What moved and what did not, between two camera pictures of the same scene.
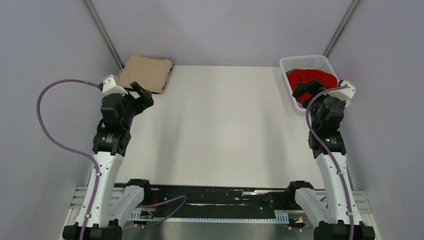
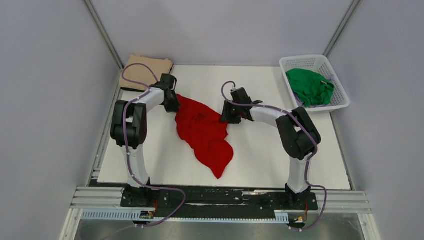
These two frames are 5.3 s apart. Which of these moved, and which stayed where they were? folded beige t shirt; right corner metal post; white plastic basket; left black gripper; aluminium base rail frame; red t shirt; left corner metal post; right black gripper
Moved: left black gripper; right black gripper; red t shirt
Stayed: left corner metal post; folded beige t shirt; white plastic basket; aluminium base rail frame; right corner metal post
